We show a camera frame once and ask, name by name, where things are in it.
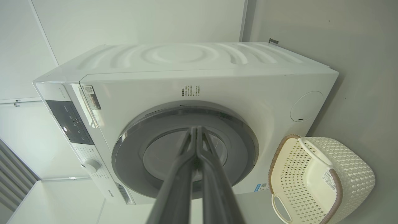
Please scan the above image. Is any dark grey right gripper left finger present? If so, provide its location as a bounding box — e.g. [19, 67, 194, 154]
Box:
[146, 126, 199, 224]

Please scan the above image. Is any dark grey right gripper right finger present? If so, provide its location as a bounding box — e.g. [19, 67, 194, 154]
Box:
[196, 126, 246, 224]

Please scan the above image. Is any round dark grey washer door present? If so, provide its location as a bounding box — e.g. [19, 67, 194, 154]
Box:
[111, 100, 260, 199]

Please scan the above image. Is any white front-load washing machine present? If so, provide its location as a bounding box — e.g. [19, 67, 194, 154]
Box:
[33, 42, 339, 206]

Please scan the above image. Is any barcode sticker on basket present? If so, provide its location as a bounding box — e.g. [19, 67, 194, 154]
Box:
[322, 170, 338, 191]

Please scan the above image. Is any cream perforated laundry basket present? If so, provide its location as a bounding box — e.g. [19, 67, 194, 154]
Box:
[268, 134, 376, 224]

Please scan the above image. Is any white control knob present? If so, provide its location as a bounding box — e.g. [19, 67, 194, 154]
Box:
[81, 159, 101, 174]

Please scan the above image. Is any small printed text label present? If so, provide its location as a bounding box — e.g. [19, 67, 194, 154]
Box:
[181, 84, 204, 97]

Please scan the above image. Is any QR code sticker strip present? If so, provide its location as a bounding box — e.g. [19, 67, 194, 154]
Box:
[82, 86, 101, 110]

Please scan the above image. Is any black control display panel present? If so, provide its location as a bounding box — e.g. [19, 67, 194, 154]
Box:
[45, 100, 95, 145]

